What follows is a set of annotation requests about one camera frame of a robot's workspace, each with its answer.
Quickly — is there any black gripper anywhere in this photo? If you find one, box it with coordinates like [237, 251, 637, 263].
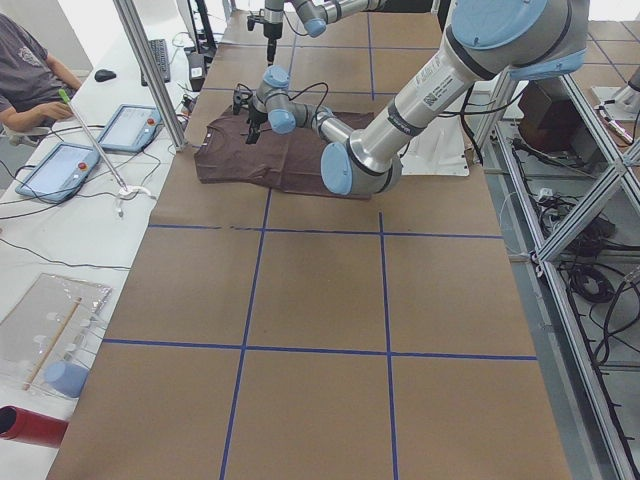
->
[264, 22, 283, 66]
[245, 107, 268, 144]

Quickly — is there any brown t-shirt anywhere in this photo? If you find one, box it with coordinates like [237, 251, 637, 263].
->
[193, 102, 377, 202]

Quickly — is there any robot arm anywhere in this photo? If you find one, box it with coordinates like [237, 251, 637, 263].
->
[247, 0, 590, 195]
[258, 0, 386, 66]

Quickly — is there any black power adapter box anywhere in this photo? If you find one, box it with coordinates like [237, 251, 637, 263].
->
[187, 52, 206, 92]

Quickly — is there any black keyboard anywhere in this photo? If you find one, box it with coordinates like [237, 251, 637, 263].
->
[148, 39, 171, 83]

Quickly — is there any far blue teach pendant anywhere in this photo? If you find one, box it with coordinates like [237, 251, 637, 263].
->
[98, 104, 162, 154]

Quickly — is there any blue teach pendant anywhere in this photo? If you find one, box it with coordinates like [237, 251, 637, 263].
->
[98, 104, 162, 154]
[15, 142, 100, 204]

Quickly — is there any metal reacher grabber tool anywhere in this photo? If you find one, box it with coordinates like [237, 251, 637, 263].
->
[58, 88, 156, 217]

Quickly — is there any black computer mouse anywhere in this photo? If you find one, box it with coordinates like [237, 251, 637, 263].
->
[94, 69, 117, 83]

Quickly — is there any brown paper table cover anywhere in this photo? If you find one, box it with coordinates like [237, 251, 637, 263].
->
[45, 8, 577, 480]

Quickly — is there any near blue teach pendant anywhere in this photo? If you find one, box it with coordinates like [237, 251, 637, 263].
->
[15, 142, 100, 204]

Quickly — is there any seated person in grey shirt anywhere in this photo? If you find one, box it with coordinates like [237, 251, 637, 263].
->
[1, 15, 82, 133]

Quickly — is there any wooden stick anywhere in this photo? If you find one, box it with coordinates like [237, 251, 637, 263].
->
[22, 297, 82, 391]

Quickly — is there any plastic bag with cardboard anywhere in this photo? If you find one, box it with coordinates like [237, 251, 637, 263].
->
[1, 274, 111, 398]

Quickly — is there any blue plastic cup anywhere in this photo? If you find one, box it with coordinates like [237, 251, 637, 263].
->
[44, 361, 89, 398]

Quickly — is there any red cylinder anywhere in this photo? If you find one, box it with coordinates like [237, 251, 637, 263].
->
[1, 406, 68, 448]

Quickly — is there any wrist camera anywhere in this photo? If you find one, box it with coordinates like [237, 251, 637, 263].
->
[247, 9, 265, 31]
[232, 83, 253, 115]

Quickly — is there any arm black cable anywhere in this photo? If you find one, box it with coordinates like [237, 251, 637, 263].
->
[287, 82, 331, 116]

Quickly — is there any aluminium frame post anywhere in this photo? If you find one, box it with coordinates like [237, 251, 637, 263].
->
[113, 0, 187, 152]

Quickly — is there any white camera mast base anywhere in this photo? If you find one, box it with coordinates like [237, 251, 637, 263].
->
[399, 118, 469, 177]

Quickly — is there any black table cable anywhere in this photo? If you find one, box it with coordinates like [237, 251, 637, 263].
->
[0, 234, 132, 274]

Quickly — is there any aluminium truss frame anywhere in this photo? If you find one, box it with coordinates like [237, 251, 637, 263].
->
[477, 59, 639, 479]

